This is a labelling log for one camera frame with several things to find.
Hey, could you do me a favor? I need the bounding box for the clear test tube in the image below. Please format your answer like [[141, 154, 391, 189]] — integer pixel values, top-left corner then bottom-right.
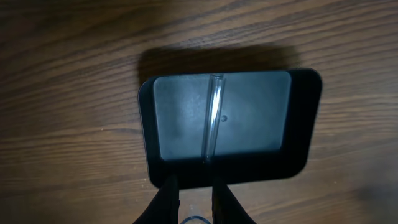
[[179, 73, 227, 224]]

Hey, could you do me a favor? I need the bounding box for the black tray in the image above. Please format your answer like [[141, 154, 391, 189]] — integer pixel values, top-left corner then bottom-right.
[[137, 67, 323, 190]]

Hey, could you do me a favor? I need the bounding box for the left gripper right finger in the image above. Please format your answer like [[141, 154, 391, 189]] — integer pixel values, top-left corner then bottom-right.
[[213, 175, 257, 224]]

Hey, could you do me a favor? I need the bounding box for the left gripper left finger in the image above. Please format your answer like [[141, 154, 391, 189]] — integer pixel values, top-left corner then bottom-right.
[[132, 174, 181, 224]]

